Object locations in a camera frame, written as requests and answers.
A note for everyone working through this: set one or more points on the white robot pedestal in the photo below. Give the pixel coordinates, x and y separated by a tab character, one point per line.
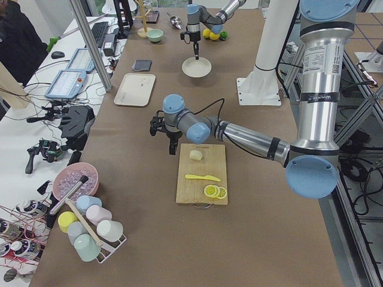
260	87

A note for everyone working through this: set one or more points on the cream round plate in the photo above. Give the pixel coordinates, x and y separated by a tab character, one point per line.
196	68

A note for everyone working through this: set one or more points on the white steamed bun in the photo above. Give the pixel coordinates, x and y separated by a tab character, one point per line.
195	155

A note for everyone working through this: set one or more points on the black keyboard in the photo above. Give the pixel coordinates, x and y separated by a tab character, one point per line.
99	31

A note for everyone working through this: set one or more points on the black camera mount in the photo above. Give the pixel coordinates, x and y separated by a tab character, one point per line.
75	126

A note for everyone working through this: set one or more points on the far teach pendant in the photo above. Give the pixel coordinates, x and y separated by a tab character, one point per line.
81	59

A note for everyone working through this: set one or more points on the lemon slices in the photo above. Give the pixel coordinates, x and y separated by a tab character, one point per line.
215	192

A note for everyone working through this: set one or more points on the mint green cup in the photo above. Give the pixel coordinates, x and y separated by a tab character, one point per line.
86	247

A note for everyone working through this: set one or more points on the grey folded cloth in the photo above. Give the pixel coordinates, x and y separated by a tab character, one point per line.
142	65

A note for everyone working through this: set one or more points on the lower yellow lemon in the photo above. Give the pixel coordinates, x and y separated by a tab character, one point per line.
214	36

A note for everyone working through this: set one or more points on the wooden mug stand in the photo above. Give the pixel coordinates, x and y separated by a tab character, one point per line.
144	12

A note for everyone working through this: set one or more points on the metal scoop black handle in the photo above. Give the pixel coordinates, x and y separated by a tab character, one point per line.
54	210

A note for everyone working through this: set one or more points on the cream rabbit tray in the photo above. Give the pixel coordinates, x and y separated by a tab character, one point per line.
135	90

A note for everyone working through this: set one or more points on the seated person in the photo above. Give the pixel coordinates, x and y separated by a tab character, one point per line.
22	50

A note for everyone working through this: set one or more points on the green bowl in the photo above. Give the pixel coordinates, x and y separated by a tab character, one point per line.
155	35

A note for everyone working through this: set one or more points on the aluminium frame post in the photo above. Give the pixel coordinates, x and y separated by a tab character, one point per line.
78	12

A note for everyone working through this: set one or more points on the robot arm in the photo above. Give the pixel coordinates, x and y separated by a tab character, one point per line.
310	161
197	14

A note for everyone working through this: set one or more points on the teach pendant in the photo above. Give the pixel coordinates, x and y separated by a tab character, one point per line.
67	84
81	59

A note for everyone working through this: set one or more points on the white cup rack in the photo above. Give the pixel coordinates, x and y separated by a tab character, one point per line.
109	248

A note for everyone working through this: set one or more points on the black mouse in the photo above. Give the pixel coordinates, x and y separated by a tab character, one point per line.
57	55

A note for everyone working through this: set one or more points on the white cup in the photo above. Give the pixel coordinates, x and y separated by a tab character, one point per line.
110	230

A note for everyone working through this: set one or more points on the grey cup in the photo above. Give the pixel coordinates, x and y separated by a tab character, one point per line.
74	230

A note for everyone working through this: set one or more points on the near teach pendant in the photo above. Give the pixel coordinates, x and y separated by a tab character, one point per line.
67	84

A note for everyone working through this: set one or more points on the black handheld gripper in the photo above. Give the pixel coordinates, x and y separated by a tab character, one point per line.
50	150

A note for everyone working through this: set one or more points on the wooden cutting board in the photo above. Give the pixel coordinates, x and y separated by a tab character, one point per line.
202	175

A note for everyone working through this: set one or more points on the blue cup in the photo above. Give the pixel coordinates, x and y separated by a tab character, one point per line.
85	201

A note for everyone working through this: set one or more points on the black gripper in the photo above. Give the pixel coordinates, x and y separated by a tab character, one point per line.
173	135
194	37

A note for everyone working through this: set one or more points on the pink ice bowl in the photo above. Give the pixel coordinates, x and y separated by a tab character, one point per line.
69	176

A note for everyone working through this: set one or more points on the metal ice scoop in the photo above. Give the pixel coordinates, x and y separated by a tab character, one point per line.
175	21

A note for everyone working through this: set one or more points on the yellow lemon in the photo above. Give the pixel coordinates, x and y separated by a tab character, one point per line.
206	33
214	36

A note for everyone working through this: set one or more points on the pink cup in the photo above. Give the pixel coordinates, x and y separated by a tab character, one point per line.
95	214

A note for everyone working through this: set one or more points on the yellow plastic knife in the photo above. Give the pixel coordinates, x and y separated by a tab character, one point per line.
205	177

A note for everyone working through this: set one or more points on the upper yellow lemon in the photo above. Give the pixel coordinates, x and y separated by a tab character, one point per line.
206	33

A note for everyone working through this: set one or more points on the yellow cup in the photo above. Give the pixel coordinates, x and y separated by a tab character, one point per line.
65	219

